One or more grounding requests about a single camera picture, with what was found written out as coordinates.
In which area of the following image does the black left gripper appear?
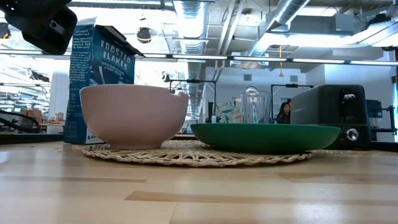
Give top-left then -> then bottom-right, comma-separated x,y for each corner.
0,0 -> 78,56

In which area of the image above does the blue frosted flakes cereal box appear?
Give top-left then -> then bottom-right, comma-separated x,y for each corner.
63,17 -> 144,146

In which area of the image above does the black chair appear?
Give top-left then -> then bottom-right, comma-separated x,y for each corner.
0,109 -> 41,134

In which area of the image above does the black hanging ceiling lamp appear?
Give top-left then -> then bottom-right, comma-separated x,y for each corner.
136,27 -> 152,44

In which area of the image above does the pale bowl with notched rim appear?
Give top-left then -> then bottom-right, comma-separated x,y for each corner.
80,83 -> 190,151

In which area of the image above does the round woven placemat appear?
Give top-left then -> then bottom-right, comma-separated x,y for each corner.
81,139 -> 314,168

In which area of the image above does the white teal patterned bag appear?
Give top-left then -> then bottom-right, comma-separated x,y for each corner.
217,102 -> 243,124

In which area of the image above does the empty clear glass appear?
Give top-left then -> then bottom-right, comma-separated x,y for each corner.
239,90 -> 273,124

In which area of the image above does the green plate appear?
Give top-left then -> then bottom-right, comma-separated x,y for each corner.
190,123 -> 341,155

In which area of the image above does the person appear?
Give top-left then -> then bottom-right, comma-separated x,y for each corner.
275,101 -> 292,124

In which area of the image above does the black tubular stand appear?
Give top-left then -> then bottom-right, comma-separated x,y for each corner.
271,83 -> 315,103

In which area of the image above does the black toaster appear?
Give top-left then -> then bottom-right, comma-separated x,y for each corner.
290,84 -> 373,151

